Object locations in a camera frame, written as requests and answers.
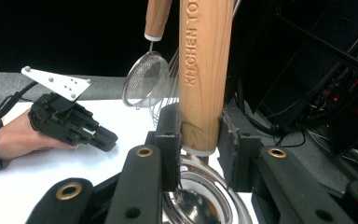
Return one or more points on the white table mat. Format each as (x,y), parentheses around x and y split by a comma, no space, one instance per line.
(59,174)

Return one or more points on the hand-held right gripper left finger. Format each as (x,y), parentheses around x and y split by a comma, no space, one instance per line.
(167,149)

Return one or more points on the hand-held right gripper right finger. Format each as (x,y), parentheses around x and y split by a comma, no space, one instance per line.
(239,158)

